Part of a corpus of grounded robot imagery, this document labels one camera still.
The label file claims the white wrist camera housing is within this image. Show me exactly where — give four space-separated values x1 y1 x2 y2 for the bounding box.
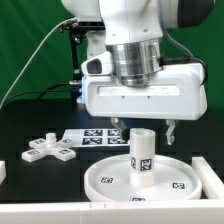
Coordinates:
81 51 113 76

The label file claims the white left fence block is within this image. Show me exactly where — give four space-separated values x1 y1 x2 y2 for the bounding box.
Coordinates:
0 161 6 185

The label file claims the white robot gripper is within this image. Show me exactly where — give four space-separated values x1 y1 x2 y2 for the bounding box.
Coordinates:
82 63 207 145

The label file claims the white fence bar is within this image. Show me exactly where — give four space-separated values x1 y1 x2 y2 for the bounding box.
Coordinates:
192 157 224 200
0 199 224 224

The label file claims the white front fence bar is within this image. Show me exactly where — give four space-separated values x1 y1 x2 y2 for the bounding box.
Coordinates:
0 199 224 224

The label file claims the black cable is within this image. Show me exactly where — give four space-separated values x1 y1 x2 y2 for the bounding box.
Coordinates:
2 83 83 104

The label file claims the white cross-shaped table base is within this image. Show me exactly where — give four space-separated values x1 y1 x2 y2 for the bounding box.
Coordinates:
22 133 76 162

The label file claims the grey cable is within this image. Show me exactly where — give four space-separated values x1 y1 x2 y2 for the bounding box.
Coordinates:
0 17 78 109

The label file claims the white marker sheet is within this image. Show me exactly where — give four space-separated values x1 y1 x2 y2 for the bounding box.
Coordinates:
62 128 129 147

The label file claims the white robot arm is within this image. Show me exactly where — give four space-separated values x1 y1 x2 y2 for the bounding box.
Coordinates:
61 0 215 144

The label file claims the black camera on stand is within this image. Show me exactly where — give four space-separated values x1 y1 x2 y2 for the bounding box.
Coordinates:
59 18 105 101

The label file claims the white right fence bar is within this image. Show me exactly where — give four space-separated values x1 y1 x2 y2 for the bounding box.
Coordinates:
192 157 224 200

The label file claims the white round table top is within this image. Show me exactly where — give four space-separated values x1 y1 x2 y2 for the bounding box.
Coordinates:
84 154 202 202

